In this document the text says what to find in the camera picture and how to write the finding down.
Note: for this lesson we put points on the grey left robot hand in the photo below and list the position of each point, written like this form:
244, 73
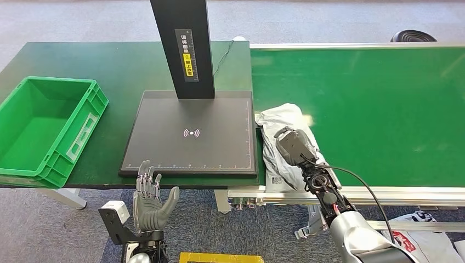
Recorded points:
147, 212

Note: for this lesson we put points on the plain white floor bag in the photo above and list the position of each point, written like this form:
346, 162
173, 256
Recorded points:
460, 250

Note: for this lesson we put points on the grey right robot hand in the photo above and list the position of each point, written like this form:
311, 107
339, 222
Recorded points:
280, 145

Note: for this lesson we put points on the black right camera bracket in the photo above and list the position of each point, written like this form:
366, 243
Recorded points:
298, 143

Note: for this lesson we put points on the black scanner machine with column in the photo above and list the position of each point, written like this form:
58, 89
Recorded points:
203, 152

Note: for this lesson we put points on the white slanted table leg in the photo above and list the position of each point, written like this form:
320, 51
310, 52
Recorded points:
65, 198

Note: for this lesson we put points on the white bag with red print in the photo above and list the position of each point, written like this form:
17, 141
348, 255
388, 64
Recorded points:
425, 247

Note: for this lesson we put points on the white upright table leg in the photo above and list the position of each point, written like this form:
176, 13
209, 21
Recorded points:
222, 201

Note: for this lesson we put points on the yellow black floor marking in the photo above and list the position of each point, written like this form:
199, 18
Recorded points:
218, 258

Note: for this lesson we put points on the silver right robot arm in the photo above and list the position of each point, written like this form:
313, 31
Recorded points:
359, 232

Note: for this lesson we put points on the black yellow column label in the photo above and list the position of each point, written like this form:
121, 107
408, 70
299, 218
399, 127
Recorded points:
187, 54

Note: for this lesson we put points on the small white round object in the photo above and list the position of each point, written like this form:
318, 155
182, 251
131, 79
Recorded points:
239, 38

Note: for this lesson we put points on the aluminium conveyor frame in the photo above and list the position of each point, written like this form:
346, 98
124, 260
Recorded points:
399, 196

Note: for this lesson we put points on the black round ribbed disc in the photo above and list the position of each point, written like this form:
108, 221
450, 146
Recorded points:
413, 37

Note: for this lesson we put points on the black left camera bracket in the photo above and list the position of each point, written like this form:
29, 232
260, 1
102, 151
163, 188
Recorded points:
112, 230

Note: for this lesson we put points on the black camera bracket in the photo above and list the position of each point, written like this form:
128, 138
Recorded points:
112, 230
298, 143

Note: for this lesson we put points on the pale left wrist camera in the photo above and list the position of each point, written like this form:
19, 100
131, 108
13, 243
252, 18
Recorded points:
115, 211

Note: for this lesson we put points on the green plastic crate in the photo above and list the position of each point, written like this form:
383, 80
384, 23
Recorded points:
40, 130

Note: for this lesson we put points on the white grey plastic mailer package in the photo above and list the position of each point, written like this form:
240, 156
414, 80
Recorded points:
276, 119

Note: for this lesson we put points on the green conveyor belt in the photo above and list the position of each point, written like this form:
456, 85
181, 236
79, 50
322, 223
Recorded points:
399, 90

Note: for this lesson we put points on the clear crate label holder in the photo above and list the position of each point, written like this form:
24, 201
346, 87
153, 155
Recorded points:
83, 136

